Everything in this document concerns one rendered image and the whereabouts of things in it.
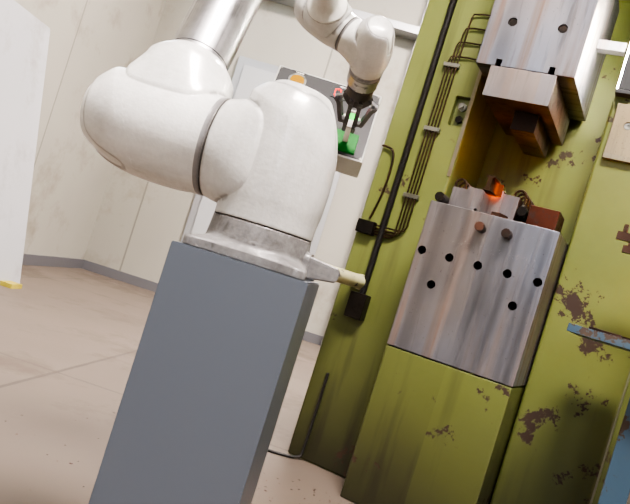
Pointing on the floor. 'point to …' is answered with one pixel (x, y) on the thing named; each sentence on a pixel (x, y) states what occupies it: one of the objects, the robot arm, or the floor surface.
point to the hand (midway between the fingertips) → (347, 130)
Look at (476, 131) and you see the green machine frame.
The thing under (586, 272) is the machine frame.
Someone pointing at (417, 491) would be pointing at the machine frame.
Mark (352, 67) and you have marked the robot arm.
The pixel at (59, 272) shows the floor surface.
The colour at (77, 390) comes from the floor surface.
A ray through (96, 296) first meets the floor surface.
